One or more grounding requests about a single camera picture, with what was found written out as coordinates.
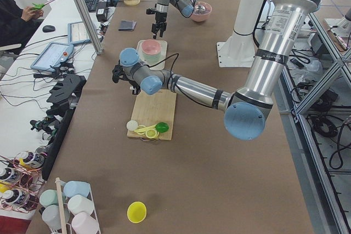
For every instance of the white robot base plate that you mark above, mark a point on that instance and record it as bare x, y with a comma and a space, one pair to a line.
235, 55

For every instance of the black power adapter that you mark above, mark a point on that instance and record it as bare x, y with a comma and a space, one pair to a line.
102, 11

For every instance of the aluminium frame post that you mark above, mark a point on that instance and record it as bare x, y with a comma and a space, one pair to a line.
84, 14

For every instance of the small pink bowl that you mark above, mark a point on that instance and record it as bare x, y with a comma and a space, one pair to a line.
151, 47

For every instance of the blue plastic cup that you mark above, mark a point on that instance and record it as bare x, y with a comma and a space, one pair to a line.
73, 188

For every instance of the white rectangular serving tray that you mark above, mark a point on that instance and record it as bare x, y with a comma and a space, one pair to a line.
160, 65

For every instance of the green lime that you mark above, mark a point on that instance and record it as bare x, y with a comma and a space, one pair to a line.
162, 127

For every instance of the paint bottle middle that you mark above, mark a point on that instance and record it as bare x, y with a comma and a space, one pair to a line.
10, 176

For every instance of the black tool rack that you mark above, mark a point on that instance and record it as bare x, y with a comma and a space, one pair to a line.
59, 98

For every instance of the large pink bowl with ice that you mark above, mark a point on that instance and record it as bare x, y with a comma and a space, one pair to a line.
201, 18

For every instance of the green grabber tool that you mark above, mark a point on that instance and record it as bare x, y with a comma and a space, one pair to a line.
41, 5

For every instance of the blue teach pendant tablet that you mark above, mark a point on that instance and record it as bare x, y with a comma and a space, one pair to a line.
53, 55

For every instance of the stacked mint green bowls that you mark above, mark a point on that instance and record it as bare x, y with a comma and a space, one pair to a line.
151, 59

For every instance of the folded grey cloth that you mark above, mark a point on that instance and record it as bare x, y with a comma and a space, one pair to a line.
126, 25

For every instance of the wooden cutting board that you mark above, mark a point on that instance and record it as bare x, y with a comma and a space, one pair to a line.
152, 109

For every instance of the black computer mouse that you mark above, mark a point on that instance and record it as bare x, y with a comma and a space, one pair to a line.
48, 28

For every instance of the white plastic cup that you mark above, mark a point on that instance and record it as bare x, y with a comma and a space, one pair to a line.
78, 203

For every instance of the wooden cup rack pole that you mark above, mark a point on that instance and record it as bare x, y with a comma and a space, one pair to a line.
61, 205

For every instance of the lemon slice near lime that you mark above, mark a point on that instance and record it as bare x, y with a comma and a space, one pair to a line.
151, 133

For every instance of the paint bottle lower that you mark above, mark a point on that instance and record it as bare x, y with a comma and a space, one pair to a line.
15, 198

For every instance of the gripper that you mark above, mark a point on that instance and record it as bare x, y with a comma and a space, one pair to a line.
159, 18
133, 84

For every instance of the grey plastic cup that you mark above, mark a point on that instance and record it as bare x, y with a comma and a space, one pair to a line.
51, 216

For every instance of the lemon slice near bun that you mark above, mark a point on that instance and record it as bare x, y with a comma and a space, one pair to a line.
140, 129

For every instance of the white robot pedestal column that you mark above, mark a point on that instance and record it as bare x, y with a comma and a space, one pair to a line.
247, 15

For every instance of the yellow plastic cup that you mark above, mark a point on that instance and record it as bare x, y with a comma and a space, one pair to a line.
136, 212

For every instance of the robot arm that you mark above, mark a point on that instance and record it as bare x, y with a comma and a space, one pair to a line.
160, 11
247, 109

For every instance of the pink plastic cup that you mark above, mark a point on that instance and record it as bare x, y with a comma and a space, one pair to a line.
83, 223

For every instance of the yellow plastic knife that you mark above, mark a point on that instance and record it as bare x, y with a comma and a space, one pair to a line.
149, 127

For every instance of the person's hand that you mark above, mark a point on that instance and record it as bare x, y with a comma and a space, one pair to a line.
29, 13

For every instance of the green plastic cup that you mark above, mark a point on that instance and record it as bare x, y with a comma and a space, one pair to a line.
48, 198

